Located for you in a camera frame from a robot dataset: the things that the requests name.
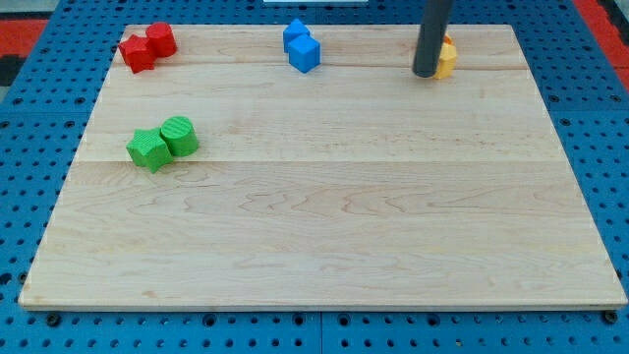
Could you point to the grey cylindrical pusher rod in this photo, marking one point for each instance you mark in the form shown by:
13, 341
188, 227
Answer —
433, 27

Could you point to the blue cube block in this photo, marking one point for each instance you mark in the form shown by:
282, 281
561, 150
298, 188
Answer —
304, 53

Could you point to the red star block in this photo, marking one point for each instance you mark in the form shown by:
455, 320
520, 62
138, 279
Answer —
137, 53

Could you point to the green cylinder block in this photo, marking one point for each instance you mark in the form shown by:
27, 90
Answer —
179, 134

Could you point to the red cylinder block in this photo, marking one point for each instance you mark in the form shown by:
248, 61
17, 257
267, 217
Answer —
161, 39

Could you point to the green star block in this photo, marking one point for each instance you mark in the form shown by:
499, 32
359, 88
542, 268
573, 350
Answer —
148, 149

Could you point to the yellow hexagon block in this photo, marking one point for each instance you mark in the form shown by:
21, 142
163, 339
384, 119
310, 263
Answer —
446, 61

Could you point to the light wooden board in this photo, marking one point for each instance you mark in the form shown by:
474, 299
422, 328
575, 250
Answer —
354, 187

